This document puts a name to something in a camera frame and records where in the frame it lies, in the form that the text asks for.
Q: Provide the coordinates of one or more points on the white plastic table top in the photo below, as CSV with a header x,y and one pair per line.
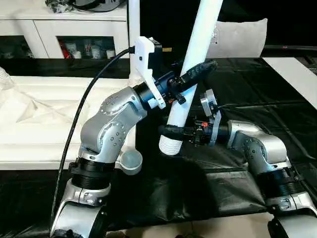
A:
x,y
37,111

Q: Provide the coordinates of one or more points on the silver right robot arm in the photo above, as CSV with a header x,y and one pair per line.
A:
x,y
260,146

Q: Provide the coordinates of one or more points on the grey cushion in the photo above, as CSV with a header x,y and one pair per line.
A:
x,y
240,37

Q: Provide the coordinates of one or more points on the black work mat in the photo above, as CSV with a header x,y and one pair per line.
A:
x,y
223,186

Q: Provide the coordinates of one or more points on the black cabinet with gold label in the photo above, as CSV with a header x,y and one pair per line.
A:
x,y
161,22

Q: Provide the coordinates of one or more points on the white flat board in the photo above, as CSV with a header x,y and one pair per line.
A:
x,y
292,77

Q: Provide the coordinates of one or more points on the black bar with red light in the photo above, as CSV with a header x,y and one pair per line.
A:
x,y
289,47

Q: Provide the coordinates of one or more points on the red packet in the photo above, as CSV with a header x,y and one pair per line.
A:
x,y
65,50

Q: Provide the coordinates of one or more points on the white sideboard cabinet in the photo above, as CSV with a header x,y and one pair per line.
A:
x,y
37,24

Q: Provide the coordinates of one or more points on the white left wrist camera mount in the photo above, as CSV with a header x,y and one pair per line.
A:
x,y
142,54

